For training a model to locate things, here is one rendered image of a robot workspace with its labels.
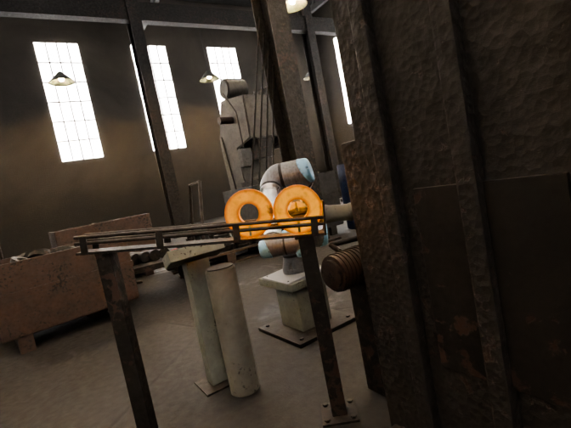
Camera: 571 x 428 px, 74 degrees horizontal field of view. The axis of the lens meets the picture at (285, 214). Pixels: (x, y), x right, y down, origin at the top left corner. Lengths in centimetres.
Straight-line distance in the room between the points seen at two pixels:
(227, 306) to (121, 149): 1185
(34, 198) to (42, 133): 186
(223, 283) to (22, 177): 1158
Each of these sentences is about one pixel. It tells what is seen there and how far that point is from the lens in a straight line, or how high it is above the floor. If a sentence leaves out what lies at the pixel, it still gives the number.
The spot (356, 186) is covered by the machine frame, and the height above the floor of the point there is 75.
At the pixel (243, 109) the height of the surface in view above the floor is 215.
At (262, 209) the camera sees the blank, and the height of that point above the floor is 73.
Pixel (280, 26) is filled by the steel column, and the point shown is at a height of 251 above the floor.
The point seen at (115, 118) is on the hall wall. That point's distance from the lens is 1338.
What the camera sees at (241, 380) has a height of 7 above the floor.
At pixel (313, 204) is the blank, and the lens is 121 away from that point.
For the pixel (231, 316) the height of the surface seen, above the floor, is 33.
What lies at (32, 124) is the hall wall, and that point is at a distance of 1312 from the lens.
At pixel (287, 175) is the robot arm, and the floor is 83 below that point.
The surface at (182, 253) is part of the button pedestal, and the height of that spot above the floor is 60.
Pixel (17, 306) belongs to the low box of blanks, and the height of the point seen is 32.
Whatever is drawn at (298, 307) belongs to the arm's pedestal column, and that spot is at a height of 15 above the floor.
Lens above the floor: 80
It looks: 5 degrees down
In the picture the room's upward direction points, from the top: 11 degrees counter-clockwise
